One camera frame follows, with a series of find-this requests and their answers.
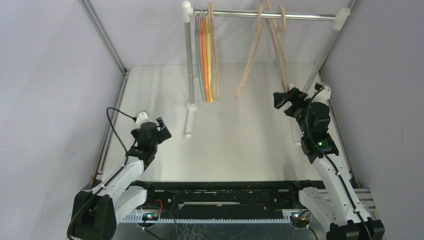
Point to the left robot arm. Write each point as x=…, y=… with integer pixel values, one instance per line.
x=97, y=212

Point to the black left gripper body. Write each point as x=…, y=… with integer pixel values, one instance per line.
x=161, y=136

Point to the aluminium frame right post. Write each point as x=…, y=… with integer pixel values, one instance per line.
x=342, y=17

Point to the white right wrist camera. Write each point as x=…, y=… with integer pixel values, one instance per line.
x=323, y=92

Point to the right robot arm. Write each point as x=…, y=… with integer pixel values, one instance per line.
x=343, y=217

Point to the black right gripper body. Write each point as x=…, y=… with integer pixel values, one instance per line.
x=292, y=101

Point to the yellow wire hanger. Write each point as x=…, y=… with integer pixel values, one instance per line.
x=208, y=58

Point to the metal clothes rack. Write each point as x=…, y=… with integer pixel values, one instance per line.
x=276, y=22

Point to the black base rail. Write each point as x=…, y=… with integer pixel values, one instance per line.
x=225, y=200

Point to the aluminium frame left post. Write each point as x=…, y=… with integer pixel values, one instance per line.
x=103, y=34

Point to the aluminium frame post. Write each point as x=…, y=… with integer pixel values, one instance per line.
x=342, y=17
x=103, y=34

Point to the green wire hanger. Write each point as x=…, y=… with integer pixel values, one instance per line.
x=198, y=59

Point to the pink wire hanger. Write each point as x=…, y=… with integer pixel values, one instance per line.
x=202, y=65

